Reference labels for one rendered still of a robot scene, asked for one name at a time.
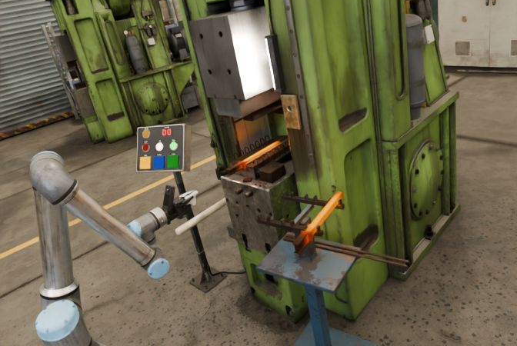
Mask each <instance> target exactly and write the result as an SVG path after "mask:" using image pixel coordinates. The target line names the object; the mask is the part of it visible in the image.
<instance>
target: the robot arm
mask: <svg viewBox="0 0 517 346"><path fill-rule="evenodd" d="M29 166H30V172H29V177H30V180H31V182H32V190H33V192H34V199H35V212H36V218H37V226H38V239H39V245H40V252H41V260H42V272H43V279H44V283H43V284H42V285H41V287H40V288H39V294H40V301H41V307H42V312H41V313H40V314H39V316H38V317H37V319H36V322H35V327H36V330H37V333H38V336H39V337H40V338H41V340H42V342H43V344H44V346H101V345H100V344H99V343H97V342H96V341H94V340H93V339H92V338H91V336H90V334H89V332H88V330H87V327H86V326H85V322H84V318H83V313H82V303H81V297H80V287H79V280H78V279H77V278H76V277H74V276H73V268H72V252H71V244H70V235H69V226H68V211H70V212H71V213H72V214H73V215H74V216H76V217H77V218H79V219H80V220H81V221H83V222H84V223H85V224H87V225H88V226H89V227H90V228H92V229H93V230H94V231H96V232H97V233H99V234H100V235H101V236H102V237H103V238H105V239H106V240H107V241H109V242H110V243H112V244H113V245H114V246H115V247H117V248H118V249H119V250H120V251H122V252H123V253H125V254H126V255H128V256H129V257H130V258H131V259H132V260H134V261H135V262H137V263H138V265H140V266H141V267H142V268H144V269H145V270H146V271H147V272H148V275H149V276H150V277H151V278H154V279H158V278H162V277H164V276H165V275H166V274H167V273H168V270H169V263H168V260H167V259H166V258H165V256H164V254H163V253H162V250H161V248H160V247H159V245H158V242H157V239H156V236H155V231H157V230H159V229H160V228H161V227H163V226H164V225H166V224H167V225H170V224H171V222H170V221H172V220H174V219H176V218H177V219H183V218H184V217H185V216H187V215H189V213H188V207H186V205H189V204H192V205H195V204H196V199H195V196H196V195H197V194H198V191H189V192H186V193H183V194H181V195H178V196H176V197H174V195H175V186H173V185H166V186H165V195H164V201H163V206H162V207H160V208H158V207H157V208H154V209H153V210H151V211H150V212H148V213H146V214H145V215H143V216H141V217H140V218H137V219H135V220H133V221H132V222H131V223H129V224H128V225H127V226H125V225H124V224H123V223H121V222H120V221H119V220H118V219H117V218H116V217H115V216H113V215H112V214H111V213H109V212H108V211H107V210H105V209H104V208H103V207H102V206H101V205H100V204H99V203H97V202H96V201H95V200H93V199H92V198H91V197H90V196H88V195H87V194H86V193H84V191H83V190H81V189H80V188H79V187H78V181H77V180H75V179H74V178H73V177H72V176H71V175H70V174H69V173H68V172H67V171H66V170H65V168H64V161H63V159H62V158H61V157H60V156H59V155H58V154H56V153H54V152H53V151H42V152H39V153H38V154H37V155H35V156H34V157H33V158H32V160H31V161H30V165H29ZM67 210H68V211H67ZM184 215H185V216H184ZM183 216H184V217H183Z"/></svg>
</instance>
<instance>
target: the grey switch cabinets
mask: <svg viewBox="0 0 517 346"><path fill-rule="evenodd" d="M438 9H439V50H440V54H441V57H442V64H443V68H444V71H448V72H499V73H517V0H438Z"/></svg>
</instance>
